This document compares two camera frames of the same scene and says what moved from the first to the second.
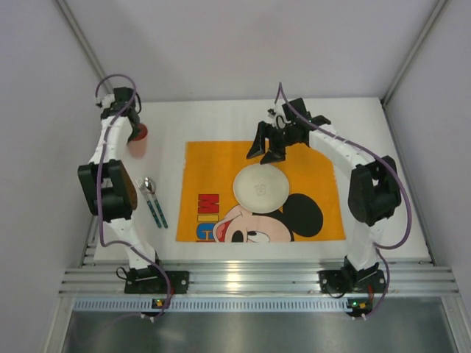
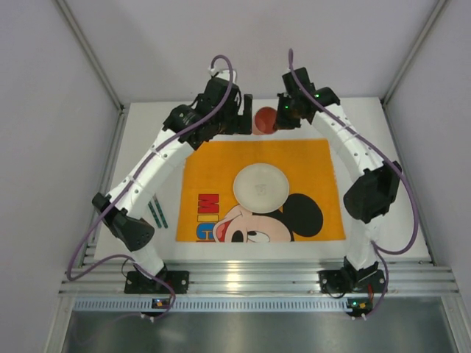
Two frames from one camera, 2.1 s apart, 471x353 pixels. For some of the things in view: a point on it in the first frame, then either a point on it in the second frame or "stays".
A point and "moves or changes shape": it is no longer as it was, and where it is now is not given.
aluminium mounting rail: x=94 y=277 stays
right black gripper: x=274 y=137 -> x=284 y=115
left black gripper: x=135 y=125 -> x=243 y=120
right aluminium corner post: x=404 y=70 stays
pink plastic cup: x=137 y=146 moves or changes shape
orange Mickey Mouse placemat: x=208 y=211 stays
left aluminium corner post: x=85 y=45 stays
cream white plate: x=261 y=188 stays
